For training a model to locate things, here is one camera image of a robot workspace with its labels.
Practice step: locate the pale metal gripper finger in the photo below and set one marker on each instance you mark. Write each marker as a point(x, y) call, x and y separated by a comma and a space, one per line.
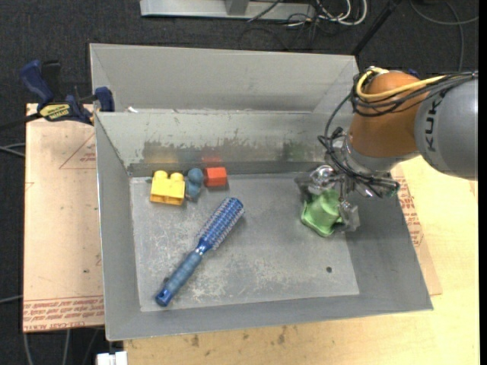
point(303, 183)
point(351, 217)

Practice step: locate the green soft cup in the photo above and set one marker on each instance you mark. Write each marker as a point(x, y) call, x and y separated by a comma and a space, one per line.
point(321, 213)

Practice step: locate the grey metal bin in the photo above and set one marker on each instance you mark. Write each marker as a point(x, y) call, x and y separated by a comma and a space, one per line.
point(266, 261)

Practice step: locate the red block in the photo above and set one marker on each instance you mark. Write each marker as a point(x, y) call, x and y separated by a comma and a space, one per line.
point(215, 177)

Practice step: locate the blue hairbrush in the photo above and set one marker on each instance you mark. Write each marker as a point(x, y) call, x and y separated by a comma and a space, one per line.
point(213, 234)

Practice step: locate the blue-grey toy figure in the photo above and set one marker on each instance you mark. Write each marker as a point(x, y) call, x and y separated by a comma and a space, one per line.
point(194, 185)

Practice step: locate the yellow toy brick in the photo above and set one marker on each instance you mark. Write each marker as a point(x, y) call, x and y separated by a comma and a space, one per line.
point(166, 188)

